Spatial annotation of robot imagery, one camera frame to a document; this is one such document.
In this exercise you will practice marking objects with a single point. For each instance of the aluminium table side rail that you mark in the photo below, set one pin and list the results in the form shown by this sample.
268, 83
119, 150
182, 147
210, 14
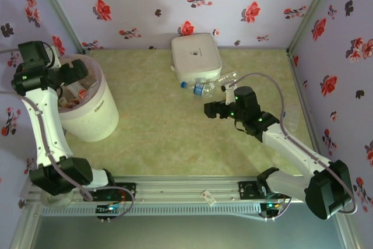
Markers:
295, 71

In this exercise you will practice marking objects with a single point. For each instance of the right circuit board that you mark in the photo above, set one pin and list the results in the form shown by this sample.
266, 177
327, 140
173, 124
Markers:
271, 205

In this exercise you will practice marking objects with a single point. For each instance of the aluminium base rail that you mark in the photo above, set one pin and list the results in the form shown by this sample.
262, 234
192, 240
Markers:
175, 187

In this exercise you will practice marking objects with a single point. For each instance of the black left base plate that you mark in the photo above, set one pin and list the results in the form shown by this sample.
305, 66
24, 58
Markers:
129, 189

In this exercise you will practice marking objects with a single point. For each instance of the small white card tag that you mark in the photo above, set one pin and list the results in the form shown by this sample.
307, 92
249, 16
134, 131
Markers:
209, 197

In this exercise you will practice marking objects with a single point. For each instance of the clear plastic bottle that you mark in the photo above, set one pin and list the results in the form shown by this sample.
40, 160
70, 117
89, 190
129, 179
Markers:
228, 77

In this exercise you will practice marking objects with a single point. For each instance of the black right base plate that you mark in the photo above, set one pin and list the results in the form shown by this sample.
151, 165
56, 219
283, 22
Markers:
246, 189

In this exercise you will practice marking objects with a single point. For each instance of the clear bottle with blue cap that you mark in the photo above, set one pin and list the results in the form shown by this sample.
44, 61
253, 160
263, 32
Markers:
199, 88

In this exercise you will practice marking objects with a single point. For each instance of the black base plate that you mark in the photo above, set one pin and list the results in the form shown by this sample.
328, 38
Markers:
246, 189
129, 189

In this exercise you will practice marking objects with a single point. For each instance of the aluminium corner post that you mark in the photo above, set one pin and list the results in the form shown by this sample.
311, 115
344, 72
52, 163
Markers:
313, 10
59, 10

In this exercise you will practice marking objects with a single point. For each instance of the circuit board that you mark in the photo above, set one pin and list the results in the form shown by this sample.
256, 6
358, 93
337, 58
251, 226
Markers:
109, 208
271, 205

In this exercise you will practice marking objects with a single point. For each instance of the white plastic bin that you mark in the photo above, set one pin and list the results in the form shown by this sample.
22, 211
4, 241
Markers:
96, 120

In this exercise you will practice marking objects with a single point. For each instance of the left circuit board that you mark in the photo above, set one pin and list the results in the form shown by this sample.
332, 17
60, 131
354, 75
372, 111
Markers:
109, 208

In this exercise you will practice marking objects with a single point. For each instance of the white square lidded box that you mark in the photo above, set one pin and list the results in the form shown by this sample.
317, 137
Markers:
195, 56

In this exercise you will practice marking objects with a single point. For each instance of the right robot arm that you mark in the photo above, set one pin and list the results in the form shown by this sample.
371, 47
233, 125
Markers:
291, 150

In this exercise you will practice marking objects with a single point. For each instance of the clear tape roll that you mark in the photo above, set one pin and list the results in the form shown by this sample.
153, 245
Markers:
58, 202

